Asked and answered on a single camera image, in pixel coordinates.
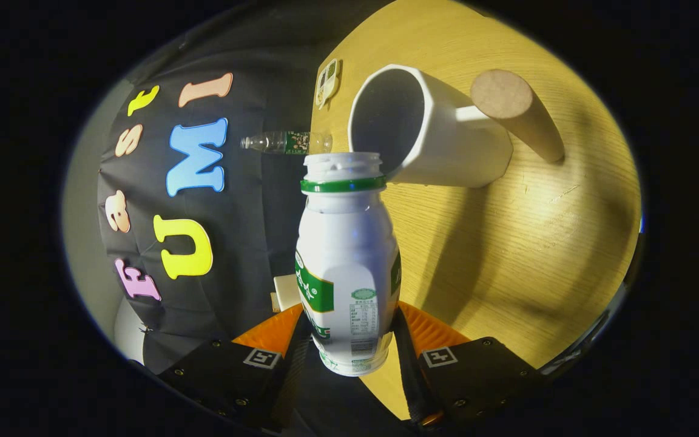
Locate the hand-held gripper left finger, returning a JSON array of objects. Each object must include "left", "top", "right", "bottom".
[{"left": 157, "top": 303, "right": 312, "bottom": 434}]

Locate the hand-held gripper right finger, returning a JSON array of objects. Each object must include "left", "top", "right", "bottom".
[{"left": 392, "top": 302, "right": 550, "bottom": 434}]

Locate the white juice bottle green label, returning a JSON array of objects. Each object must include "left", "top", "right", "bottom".
[{"left": 295, "top": 152, "right": 401, "bottom": 378}]

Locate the white cup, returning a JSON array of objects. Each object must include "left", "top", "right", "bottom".
[{"left": 348, "top": 64, "right": 566, "bottom": 189}]

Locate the clear plastic water bottle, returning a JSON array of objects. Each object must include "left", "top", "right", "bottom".
[{"left": 240, "top": 130, "right": 333, "bottom": 156}]

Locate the white toaster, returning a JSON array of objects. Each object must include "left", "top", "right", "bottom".
[{"left": 271, "top": 273, "right": 303, "bottom": 314}]

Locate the wooden table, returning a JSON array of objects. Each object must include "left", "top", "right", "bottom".
[{"left": 312, "top": 0, "right": 641, "bottom": 422}]

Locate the white divided snack tray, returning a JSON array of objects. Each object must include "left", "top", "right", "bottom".
[{"left": 315, "top": 58, "right": 342, "bottom": 111}]

